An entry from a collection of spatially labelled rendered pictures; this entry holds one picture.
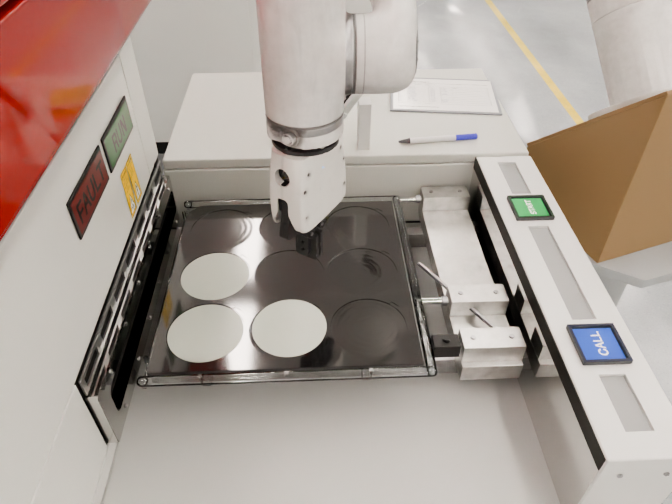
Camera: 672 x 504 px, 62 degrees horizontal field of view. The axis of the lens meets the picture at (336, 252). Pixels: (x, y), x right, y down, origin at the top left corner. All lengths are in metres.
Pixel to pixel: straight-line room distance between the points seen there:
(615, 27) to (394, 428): 0.69
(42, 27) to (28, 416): 0.33
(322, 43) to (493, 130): 0.58
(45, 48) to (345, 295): 0.48
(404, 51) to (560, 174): 0.57
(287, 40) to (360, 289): 0.39
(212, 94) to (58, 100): 0.68
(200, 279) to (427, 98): 0.58
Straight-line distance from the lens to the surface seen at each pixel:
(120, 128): 0.81
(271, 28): 0.55
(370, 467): 0.73
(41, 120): 0.50
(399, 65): 0.57
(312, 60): 0.55
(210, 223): 0.94
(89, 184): 0.70
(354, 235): 0.89
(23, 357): 0.57
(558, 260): 0.82
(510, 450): 0.77
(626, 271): 1.06
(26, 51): 0.49
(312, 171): 0.61
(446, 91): 1.19
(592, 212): 1.04
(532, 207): 0.89
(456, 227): 0.96
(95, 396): 0.69
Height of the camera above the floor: 1.47
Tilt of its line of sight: 41 degrees down
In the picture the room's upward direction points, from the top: straight up
